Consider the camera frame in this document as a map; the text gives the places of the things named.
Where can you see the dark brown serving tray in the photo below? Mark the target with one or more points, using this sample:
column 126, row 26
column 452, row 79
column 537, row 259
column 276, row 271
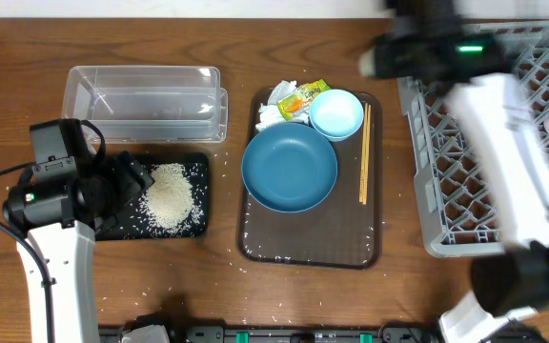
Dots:
column 339, row 232

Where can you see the dark blue plate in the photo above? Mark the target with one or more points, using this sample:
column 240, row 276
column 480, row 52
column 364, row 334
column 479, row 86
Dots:
column 289, row 168

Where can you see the crumpled white tissue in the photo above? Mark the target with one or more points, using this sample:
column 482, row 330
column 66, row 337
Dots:
column 269, row 113

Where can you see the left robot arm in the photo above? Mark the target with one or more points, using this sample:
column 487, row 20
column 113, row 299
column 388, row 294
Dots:
column 60, row 202

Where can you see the grey dishwasher rack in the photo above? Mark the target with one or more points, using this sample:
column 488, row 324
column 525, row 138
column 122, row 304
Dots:
column 456, row 216

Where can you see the clear plastic bin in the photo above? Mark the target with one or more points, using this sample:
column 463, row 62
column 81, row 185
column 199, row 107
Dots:
column 149, row 104

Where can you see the right wooden chopstick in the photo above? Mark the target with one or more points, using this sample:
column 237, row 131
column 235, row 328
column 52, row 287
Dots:
column 367, row 146

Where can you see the pile of white rice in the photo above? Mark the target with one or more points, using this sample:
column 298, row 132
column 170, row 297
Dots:
column 176, row 204

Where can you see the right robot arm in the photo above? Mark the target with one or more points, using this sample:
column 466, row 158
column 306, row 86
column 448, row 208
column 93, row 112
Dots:
column 430, row 43

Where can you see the green yellow snack wrapper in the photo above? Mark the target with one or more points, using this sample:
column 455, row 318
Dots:
column 301, row 98

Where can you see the light blue small bowl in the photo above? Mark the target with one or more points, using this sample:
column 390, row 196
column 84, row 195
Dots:
column 336, row 114

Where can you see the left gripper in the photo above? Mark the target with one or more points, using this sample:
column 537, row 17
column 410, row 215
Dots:
column 130, row 180

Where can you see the black waste tray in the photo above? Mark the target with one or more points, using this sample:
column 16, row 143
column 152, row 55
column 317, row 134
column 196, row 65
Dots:
column 149, row 160

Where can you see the left wooden chopstick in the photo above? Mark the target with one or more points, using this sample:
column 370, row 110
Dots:
column 363, row 153

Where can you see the wooden chopstick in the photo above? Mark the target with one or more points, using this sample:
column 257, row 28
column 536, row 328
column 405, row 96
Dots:
column 367, row 146
column 363, row 153

